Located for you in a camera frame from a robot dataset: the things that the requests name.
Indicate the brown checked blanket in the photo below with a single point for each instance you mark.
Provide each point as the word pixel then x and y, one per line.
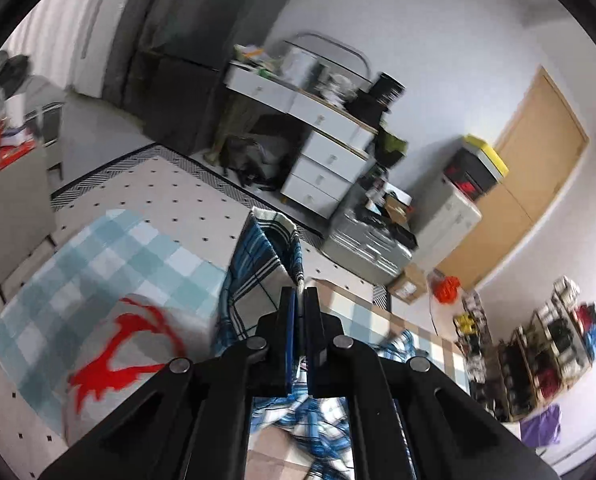
pixel 358 310

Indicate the white cabinet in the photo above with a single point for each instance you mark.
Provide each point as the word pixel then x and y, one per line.
pixel 448 220

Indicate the grey sweatshirt with red print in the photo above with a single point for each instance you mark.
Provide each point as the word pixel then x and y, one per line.
pixel 143 355

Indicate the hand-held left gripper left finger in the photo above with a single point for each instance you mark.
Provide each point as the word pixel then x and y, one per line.
pixel 292 340

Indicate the yellow-lidded box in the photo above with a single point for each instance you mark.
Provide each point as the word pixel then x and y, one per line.
pixel 488 152

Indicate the orange bag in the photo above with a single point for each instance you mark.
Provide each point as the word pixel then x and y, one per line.
pixel 445 287

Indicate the black and red box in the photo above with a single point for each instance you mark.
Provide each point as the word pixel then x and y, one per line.
pixel 470 170

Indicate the cardboard box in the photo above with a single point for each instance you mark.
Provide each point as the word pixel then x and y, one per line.
pixel 408 285

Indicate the green bag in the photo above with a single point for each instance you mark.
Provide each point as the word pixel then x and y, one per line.
pixel 393 145

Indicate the blue plaid garment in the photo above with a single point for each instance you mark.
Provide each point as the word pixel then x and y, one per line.
pixel 258 270

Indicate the black bag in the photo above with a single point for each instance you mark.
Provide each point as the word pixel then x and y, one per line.
pixel 253 160

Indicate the wooden shoe rack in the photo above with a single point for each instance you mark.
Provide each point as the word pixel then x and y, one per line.
pixel 553 350

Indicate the grey side cabinet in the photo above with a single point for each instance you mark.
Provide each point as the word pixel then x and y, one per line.
pixel 13 210

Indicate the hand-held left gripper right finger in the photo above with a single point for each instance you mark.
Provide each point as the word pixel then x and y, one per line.
pixel 312 345

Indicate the purple bag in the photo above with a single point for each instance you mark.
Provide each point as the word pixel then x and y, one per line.
pixel 540 427

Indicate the wooden door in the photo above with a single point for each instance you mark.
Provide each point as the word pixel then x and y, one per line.
pixel 538 160

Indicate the arched mirror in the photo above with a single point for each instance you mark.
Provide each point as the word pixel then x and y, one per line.
pixel 323 52

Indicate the white desk with drawers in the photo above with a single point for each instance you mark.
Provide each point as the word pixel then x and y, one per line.
pixel 323 160

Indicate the silver suitcase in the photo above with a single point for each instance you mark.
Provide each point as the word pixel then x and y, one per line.
pixel 363 250

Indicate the dark refrigerator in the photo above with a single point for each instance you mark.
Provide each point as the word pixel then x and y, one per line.
pixel 178 35

